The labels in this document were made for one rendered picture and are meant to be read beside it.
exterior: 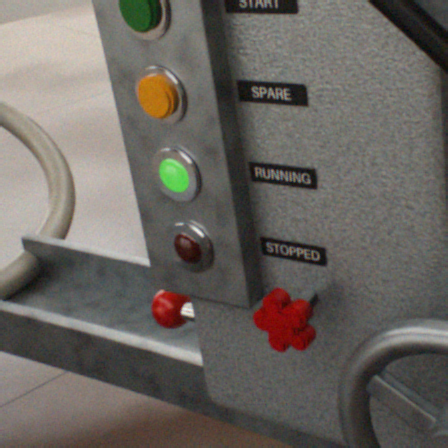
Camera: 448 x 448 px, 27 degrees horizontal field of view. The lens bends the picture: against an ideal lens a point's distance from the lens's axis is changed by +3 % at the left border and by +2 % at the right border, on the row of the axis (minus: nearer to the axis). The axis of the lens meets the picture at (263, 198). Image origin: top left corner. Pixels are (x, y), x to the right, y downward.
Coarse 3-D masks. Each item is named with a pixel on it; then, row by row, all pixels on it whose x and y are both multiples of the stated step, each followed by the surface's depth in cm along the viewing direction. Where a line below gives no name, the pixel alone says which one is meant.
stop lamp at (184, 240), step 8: (176, 240) 58; (184, 240) 58; (192, 240) 58; (176, 248) 59; (184, 248) 58; (192, 248) 58; (200, 248) 58; (184, 256) 58; (192, 256) 58; (200, 256) 58; (192, 264) 59
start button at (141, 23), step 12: (120, 0) 52; (132, 0) 52; (144, 0) 51; (156, 0) 51; (132, 12) 52; (144, 12) 52; (156, 12) 51; (132, 24) 52; (144, 24) 52; (156, 24) 52
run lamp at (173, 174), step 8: (168, 160) 56; (160, 168) 57; (168, 168) 56; (176, 168) 56; (184, 168) 56; (168, 176) 56; (176, 176) 56; (184, 176) 56; (168, 184) 57; (176, 184) 56; (184, 184) 56
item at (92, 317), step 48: (48, 240) 97; (48, 288) 97; (96, 288) 95; (144, 288) 91; (0, 336) 87; (48, 336) 83; (96, 336) 79; (144, 336) 86; (192, 336) 85; (144, 384) 79; (192, 384) 75; (288, 432) 71
